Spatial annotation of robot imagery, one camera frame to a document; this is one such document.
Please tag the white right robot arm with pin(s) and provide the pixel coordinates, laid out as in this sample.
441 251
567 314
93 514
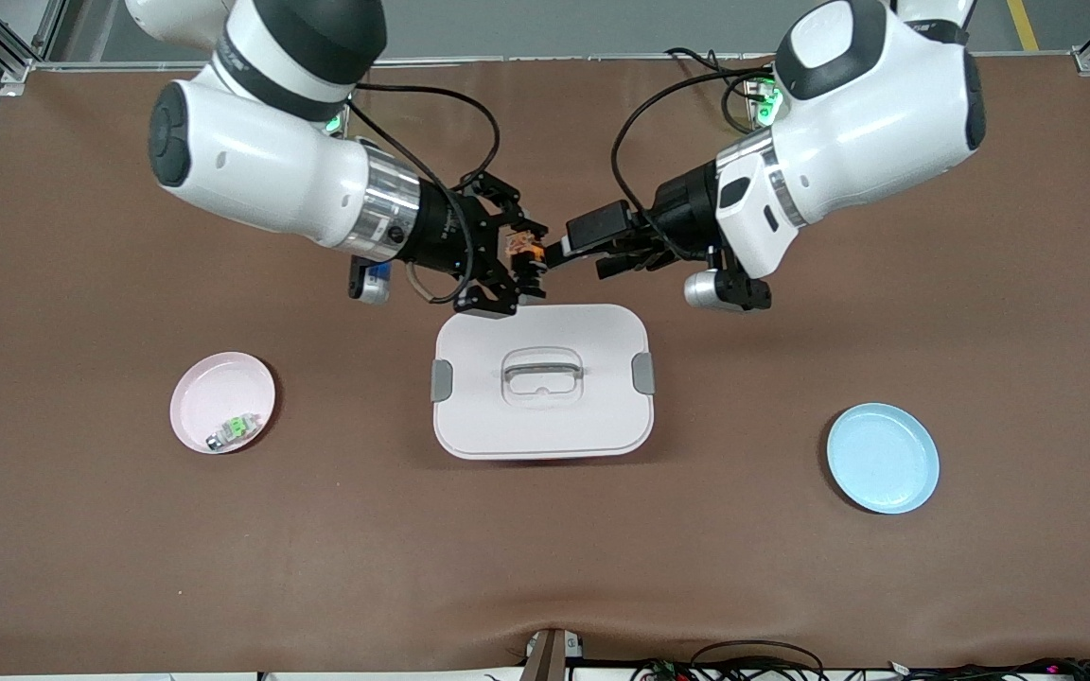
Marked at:
252 161

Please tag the orange push-button switch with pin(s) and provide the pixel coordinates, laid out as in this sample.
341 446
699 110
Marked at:
524 252

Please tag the light blue round plate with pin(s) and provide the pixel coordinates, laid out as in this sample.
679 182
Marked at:
881 463

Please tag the brown table edge bracket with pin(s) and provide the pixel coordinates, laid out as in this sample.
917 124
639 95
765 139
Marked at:
545 662

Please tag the green push-button switch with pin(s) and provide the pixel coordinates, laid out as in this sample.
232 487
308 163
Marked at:
240 427

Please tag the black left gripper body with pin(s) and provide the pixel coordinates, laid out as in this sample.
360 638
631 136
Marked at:
684 210

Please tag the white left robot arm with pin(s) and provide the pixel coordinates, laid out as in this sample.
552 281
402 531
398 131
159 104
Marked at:
867 132

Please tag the white lidded box grey latches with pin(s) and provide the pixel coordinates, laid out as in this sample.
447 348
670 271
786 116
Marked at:
545 426

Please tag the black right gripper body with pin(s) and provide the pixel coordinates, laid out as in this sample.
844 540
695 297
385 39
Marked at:
438 234

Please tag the pink round plate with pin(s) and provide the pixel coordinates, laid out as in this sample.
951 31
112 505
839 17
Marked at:
214 392

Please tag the brown table mat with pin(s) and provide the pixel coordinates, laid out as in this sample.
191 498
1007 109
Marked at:
545 567

